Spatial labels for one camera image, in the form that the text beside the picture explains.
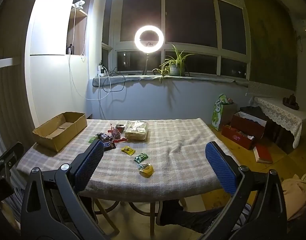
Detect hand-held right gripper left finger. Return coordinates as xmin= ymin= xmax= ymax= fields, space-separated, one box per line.
xmin=20 ymin=139 xmax=111 ymax=240

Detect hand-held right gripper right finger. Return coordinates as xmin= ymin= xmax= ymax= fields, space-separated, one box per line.
xmin=203 ymin=141 xmax=288 ymax=240

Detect blue white candy bar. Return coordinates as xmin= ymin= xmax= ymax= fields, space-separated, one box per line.
xmin=103 ymin=140 xmax=116 ymax=152

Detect cardboard box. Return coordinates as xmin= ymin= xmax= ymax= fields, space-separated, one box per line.
xmin=32 ymin=112 xmax=88 ymax=153

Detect dark green snack packet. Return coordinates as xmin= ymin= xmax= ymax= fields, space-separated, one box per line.
xmin=134 ymin=153 xmax=149 ymax=163

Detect yellow round candy wrapper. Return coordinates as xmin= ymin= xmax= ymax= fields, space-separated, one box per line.
xmin=139 ymin=163 xmax=154 ymax=178

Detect clear bread packet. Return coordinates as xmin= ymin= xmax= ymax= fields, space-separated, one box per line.
xmin=124 ymin=120 xmax=149 ymax=141

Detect red storage box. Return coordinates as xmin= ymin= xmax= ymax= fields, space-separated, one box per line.
xmin=221 ymin=111 xmax=267 ymax=150

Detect red book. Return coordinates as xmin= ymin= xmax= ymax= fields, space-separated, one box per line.
xmin=253 ymin=144 xmax=273 ymax=164

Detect green tissue box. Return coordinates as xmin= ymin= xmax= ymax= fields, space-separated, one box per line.
xmin=211 ymin=94 xmax=238 ymax=132

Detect plaid tablecloth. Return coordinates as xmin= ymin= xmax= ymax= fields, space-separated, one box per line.
xmin=17 ymin=118 xmax=241 ymax=202

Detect person's right leg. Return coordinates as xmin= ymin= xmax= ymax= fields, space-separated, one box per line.
xmin=155 ymin=200 xmax=251 ymax=234

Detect dark folded clothes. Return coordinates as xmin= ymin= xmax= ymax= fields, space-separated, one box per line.
xmin=240 ymin=106 xmax=267 ymax=125

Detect white lace cloth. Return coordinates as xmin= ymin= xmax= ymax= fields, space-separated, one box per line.
xmin=254 ymin=96 xmax=306 ymax=149

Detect pink cloth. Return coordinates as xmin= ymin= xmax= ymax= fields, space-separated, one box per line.
xmin=280 ymin=177 xmax=306 ymax=222

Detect grey windowsill cloth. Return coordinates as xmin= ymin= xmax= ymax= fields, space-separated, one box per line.
xmin=92 ymin=74 xmax=249 ymax=88

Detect dark ornament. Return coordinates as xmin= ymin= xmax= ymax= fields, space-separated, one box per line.
xmin=283 ymin=94 xmax=300 ymax=110

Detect potted spider plant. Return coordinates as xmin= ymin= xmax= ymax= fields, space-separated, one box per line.
xmin=153 ymin=44 xmax=196 ymax=83

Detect window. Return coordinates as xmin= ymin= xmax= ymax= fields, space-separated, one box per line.
xmin=102 ymin=0 xmax=251 ymax=80

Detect white charger cable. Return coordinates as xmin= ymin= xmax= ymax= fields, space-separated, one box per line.
xmin=97 ymin=66 xmax=112 ymax=100

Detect black cable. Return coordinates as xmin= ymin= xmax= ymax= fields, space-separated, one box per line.
xmin=103 ymin=66 xmax=126 ymax=93

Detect white lamp cable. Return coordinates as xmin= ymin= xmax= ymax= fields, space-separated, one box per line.
xmin=68 ymin=6 xmax=102 ymax=101

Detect ring light stand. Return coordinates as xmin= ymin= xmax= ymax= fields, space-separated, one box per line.
xmin=142 ymin=54 xmax=153 ymax=75

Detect wooden wall shelf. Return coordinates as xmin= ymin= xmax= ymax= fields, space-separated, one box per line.
xmin=65 ymin=6 xmax=88 ymax=55

